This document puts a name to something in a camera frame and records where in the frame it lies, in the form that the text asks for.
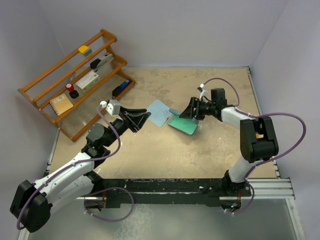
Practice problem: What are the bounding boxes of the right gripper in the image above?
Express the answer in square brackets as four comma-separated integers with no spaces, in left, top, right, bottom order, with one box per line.
[180,96,216,121]

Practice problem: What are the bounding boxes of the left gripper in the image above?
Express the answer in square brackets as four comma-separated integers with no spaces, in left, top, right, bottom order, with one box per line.
[103,106,150,147]

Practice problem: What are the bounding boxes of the grey glasses case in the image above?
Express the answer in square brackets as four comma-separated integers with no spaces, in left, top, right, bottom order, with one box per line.
[168,108,199,135]

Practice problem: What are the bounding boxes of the blue cleaning cloth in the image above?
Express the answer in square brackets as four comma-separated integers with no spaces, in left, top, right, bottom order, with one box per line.
[147,99,172,127]

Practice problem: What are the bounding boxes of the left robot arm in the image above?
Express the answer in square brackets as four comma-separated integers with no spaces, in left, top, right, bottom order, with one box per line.
[9,100,151,233]

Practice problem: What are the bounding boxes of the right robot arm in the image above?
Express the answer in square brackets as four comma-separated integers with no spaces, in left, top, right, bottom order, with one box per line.
[179,88,279,196]

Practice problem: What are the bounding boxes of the orange sunglasses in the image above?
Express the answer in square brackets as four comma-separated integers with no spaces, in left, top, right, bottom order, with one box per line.
[256,133,264,139]

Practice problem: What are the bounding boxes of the white green box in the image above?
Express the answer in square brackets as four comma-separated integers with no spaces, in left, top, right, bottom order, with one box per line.
[75,70,100,92]

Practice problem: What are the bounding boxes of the red black stamp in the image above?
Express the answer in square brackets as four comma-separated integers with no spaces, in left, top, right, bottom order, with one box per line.
[65,83,79,99]

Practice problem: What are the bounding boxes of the black white stapler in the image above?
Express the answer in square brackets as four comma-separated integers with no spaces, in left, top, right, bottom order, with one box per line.
[90,52,113,70]

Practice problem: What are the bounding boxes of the wooden shelf rack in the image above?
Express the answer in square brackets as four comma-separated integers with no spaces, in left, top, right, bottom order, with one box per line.
[18,29,136,142]

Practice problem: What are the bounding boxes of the metal binder clip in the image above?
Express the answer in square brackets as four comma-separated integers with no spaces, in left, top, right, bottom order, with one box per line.
[70,72,76,81]

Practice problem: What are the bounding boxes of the brown spiral notebook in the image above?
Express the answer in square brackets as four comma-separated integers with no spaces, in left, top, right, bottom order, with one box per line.
[49,93,73,116]

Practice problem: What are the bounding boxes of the yellow grey eraser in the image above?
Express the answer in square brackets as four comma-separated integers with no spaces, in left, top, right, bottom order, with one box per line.
[78,45,92,57]

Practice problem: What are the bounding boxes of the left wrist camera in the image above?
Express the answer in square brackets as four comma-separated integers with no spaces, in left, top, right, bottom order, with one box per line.
[99,99,121,118]

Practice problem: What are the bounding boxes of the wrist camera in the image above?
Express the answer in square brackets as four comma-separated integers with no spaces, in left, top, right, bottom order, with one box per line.
[99,99,121,118]
[197,83,210,102]

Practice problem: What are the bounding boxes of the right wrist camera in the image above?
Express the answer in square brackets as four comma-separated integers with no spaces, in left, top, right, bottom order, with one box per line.
[197,83,210,102]

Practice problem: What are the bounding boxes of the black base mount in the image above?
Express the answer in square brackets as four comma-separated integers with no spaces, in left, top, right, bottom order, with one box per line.
[85,170,251,209]

